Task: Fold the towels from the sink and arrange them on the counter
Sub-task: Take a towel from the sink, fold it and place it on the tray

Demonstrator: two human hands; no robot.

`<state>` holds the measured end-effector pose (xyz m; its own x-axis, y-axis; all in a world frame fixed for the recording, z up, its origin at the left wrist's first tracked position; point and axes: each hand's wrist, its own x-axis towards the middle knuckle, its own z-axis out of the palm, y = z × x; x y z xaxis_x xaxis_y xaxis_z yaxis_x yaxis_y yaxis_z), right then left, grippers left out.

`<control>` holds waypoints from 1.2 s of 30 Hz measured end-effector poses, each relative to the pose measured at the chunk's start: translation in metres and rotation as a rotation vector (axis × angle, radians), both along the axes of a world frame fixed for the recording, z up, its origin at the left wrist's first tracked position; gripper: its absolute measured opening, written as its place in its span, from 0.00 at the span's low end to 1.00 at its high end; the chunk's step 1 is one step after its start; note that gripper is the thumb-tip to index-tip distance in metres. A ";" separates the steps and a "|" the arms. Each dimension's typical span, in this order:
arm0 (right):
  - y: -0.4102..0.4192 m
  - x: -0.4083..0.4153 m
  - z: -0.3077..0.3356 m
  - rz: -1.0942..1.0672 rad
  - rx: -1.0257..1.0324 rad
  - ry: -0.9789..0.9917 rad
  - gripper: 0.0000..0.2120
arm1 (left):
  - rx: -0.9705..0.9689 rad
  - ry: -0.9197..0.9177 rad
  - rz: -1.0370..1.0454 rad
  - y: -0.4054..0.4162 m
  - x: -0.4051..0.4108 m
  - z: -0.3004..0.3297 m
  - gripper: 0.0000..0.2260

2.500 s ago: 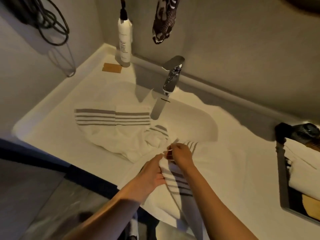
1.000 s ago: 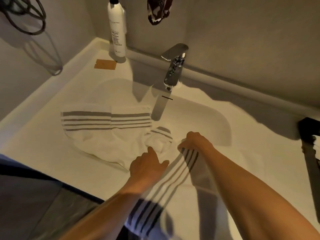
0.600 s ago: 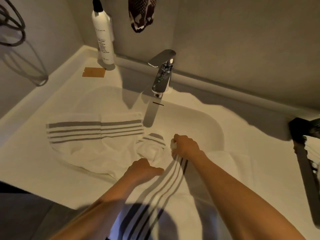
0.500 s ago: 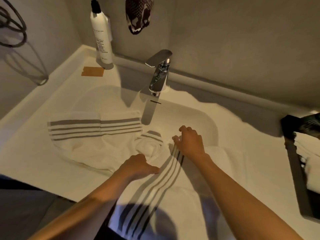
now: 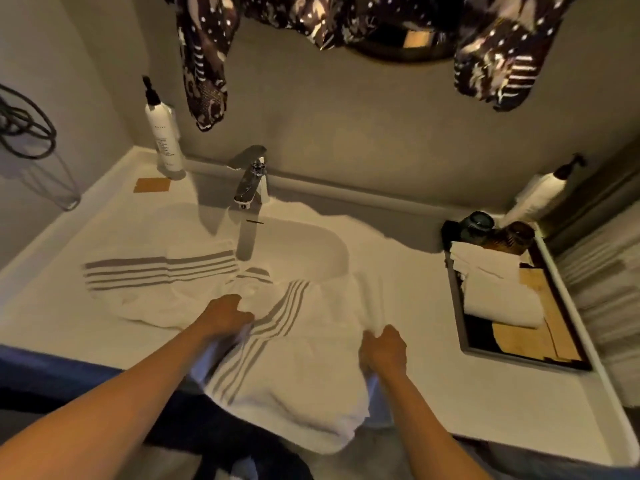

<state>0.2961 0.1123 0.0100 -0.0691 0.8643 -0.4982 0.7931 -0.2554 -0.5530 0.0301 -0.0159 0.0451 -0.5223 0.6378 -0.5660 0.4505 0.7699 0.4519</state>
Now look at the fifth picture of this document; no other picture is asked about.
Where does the person's left hand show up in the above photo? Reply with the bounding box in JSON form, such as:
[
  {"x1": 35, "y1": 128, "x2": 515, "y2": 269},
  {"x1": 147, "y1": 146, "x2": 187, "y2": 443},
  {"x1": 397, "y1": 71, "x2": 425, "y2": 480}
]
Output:
[{"x1": 197, "y1": 293, "x2": 256, "y2": 341}]

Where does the blue glass cup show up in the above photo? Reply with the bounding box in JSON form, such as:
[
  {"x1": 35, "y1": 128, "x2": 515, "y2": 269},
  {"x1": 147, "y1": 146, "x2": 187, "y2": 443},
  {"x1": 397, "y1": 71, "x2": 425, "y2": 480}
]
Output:
[{"x1": 459, "y1": 210, "x2": 496, "y2": 245}]

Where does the amber ribbed glass cup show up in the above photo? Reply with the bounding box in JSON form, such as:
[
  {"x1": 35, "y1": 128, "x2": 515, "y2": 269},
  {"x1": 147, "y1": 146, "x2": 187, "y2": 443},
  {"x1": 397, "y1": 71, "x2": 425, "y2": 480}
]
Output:
[{"x1": 492, "y1": 221, "x2": 536, "y2": 255}]

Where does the person's right hand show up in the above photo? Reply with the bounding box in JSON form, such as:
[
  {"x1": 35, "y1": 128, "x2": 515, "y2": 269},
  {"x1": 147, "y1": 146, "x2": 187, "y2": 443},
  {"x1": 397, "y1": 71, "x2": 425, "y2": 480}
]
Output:
[{"x1": 359, "y1": 324, "x2": 409, "y2": 381}]

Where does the person's right forearm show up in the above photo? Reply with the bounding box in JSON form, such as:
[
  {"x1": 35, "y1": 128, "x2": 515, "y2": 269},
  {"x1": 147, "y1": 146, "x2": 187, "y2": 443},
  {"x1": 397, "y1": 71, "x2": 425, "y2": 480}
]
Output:
[{"x1": 375, "y1": 369, "x2": 493, "y2": 480}]

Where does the dark patterned hanging garment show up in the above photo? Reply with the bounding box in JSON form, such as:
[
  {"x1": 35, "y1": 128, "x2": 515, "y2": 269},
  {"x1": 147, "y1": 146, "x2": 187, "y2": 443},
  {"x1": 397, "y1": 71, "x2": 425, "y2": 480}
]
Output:
[{"x1": 162, "y1": 0, "x2": 586, "y2": 131}]

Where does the striped white hand towel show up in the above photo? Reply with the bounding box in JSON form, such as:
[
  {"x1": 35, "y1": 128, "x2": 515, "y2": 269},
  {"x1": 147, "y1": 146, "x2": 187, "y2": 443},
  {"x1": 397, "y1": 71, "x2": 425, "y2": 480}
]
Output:
[{"x1": 202, "y1": 269, "x2": 389, "y2": 455}]

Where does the black coiled cable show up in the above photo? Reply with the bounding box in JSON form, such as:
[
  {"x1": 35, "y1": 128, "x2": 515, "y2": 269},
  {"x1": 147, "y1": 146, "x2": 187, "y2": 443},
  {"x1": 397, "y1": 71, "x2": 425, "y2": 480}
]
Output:
[{"x1": 0, "y1": 83, "x2": 57, "y2": 161}]

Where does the square kraft paper packet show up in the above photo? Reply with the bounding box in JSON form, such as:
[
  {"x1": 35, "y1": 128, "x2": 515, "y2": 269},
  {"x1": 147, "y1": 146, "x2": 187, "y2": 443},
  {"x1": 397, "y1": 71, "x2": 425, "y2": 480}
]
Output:
[{"x1": 492, "y1": 322, "x2": 553, "y2": 359}]

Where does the large striped white towel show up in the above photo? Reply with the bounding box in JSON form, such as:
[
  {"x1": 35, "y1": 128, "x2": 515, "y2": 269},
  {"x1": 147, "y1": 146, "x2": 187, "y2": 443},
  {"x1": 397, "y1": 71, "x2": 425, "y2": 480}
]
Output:
[{"x1": 82, "y1": 239, "x2": 273, "y2": 331}]

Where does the chrome faucet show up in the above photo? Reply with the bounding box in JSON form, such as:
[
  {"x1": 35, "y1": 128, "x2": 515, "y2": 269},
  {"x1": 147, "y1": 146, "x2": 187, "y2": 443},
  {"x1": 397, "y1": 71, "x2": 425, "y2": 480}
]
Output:
[{"x1": 226, "y1": 144, "x2": 271, "y2": 211}]

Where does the black tray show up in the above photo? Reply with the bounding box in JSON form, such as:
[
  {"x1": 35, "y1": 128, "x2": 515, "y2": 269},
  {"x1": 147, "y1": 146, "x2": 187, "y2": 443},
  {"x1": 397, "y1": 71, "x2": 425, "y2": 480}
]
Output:
[{"x1": 442, "y1": 219, "x2": 593, "y2": 371}]

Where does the small tan soap packet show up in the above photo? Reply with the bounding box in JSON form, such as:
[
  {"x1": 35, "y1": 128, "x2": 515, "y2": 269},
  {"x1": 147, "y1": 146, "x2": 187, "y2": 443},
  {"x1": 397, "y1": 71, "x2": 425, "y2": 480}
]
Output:
[{"x1": 133, "y1": 177, "x2": 172, "y2": 194}]

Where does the person's left forearm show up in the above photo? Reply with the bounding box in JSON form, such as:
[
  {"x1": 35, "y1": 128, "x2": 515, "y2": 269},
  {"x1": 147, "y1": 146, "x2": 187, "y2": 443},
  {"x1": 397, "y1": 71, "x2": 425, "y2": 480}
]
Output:
[{"x1": 0, "y1": 319, "x2": 236, "y2": 480}]

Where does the white pump bottle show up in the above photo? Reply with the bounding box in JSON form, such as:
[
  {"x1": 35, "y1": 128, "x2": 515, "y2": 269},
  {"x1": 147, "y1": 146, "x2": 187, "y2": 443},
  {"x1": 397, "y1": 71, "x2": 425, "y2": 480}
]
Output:
[
  {"x1": 499, "y1": 153, "x2": 589, "y2": 228},
  {"x1": 141, "y1": 75, "x2": 187, "y2": 181}
]

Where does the round dark wall mirror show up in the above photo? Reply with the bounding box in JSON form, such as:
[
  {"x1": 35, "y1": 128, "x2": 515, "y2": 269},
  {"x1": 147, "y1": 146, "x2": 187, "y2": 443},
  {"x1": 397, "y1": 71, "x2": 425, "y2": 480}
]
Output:
[{"x1": 345, "y1": 22, "x2": 459, "y2": 64}]

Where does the small plain white towel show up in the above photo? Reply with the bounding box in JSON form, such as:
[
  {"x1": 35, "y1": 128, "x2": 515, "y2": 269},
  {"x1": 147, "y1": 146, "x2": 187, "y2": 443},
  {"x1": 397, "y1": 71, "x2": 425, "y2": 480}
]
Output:
[{"x1": 461, "y1": 267, "x2": 546, "y2": 329}]

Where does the small striped white towel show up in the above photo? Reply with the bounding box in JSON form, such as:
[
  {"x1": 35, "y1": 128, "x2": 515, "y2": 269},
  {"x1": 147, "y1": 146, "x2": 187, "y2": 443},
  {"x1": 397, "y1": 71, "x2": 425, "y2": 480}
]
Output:
[{"x1": 449, "y1": 240, "x2": 521, "y2": 285}]

